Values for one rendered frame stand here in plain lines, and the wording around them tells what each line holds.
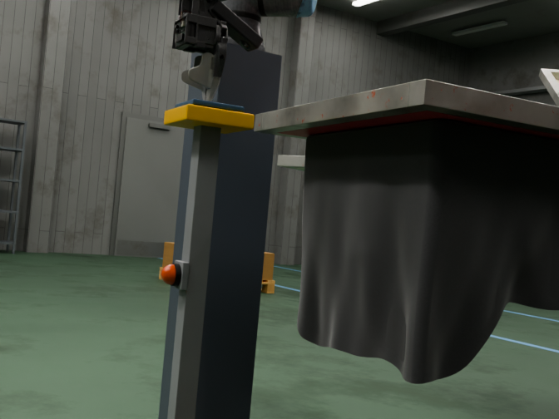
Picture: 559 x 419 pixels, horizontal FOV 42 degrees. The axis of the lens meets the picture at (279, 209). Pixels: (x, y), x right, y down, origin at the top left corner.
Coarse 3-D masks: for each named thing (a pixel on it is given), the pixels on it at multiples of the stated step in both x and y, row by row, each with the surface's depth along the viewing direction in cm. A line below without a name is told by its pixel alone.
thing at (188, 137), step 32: (192, 64) 195; (256, 64) 186; (192, 96) 193; (224, 96) 181; (256, 96) 187; (224, 160) 182; (256, 160) 187; (224, 192) 182; (256, 192) 188; (224, 224) 183; (256, 224) 188; (224, 256) 183; (256, 256) 188; (224, 288) 183; (256, 288) 189; (224, 320) 184; (256, 320) 189; (224, 352) 184; (224, 384) 184; (160, 416) 193; (224, 416) 185
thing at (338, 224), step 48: (336, 144) 142; (384, 144) 127; (432, 144) 115; (336, 192) 140; (384, 192) 126; (432, 192) 115; (336, 240) 140; (384, 240) 126; (432, 240) 115; (336, 288) 139; (384, 288) 127; (432, 288) 115; (336, 336) 137; (384, 336) 127
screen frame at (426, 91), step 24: (360, 96) 119; (384, 96) 113; (408, 96) 108; (432, 96) 105; (456, 96) 107; (480, 96) 109; (504, 96) 111; (264, 120) 152; (288, 120) 142; (312, 120) 133; (336, 120) 128; (360, 120) 125; (480, 120) 114; (504, 120) 112; (528, 120) 114; (552, 120) 116
